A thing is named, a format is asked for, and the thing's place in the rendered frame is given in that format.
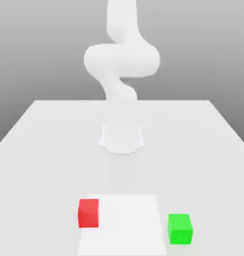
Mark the small red cube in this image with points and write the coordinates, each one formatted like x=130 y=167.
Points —
x=88 y=214

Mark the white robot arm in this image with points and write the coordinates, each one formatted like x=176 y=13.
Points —
x=122 y=60

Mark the small green cube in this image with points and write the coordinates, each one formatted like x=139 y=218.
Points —
x=180 y=230

